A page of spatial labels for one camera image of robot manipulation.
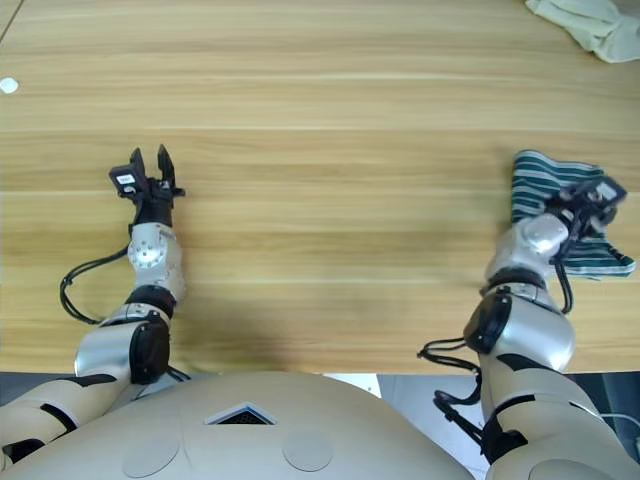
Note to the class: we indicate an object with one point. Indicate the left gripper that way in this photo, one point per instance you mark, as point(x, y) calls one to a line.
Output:
point(156, 207)

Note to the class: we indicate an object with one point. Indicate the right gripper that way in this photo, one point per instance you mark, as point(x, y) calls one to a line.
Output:
point(566, 198)

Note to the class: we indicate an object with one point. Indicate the green white striped T-shirt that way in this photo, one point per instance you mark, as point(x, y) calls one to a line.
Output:
point(532, 177)

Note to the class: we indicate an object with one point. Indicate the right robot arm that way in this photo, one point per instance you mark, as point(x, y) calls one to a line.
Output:
point(537, 235)

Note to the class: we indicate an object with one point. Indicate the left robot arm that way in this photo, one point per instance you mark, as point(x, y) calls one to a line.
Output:
point(150, 257)

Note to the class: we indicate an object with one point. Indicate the pale yellow cloth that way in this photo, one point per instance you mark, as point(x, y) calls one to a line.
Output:
point(600, 30)

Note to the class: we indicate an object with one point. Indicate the robot body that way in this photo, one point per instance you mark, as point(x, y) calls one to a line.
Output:
point(240, 435)

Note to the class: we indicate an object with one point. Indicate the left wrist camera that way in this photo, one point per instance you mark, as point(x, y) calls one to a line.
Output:
point(125, 181)

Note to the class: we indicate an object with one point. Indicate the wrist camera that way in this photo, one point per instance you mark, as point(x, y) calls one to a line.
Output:
point(125, 181)
point(607, 191)

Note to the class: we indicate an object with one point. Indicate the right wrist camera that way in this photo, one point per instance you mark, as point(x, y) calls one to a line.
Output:
point(607, 191)

